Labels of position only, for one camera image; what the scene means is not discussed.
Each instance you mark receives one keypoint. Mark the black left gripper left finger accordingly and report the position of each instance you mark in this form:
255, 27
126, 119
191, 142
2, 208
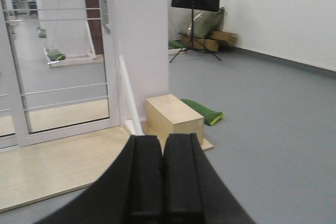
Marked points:
129, 191

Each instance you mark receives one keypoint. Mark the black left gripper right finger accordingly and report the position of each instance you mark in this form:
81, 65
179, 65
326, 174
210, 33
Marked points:
194, 192

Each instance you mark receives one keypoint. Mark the white framed glass sliding door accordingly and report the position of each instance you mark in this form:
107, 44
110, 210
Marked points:
58, 70

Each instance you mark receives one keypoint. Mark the silver door handle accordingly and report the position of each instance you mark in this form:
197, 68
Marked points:
104, 15

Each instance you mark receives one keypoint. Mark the white diagonal brace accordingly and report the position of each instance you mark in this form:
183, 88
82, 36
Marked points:
133, 124

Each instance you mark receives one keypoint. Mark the light wooden box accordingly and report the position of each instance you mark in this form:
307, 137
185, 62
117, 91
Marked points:
167, 114

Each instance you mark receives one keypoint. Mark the light wooden floor platform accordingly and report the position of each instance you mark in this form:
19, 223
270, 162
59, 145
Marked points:
41, 171

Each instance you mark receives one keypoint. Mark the brown cardboard box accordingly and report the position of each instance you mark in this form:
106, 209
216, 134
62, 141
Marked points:
212, 42

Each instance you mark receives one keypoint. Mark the green sandbag behind glass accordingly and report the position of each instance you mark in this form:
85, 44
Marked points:
55, 55

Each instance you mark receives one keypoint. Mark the olive green cushion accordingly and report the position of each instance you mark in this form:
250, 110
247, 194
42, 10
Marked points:
204, 23

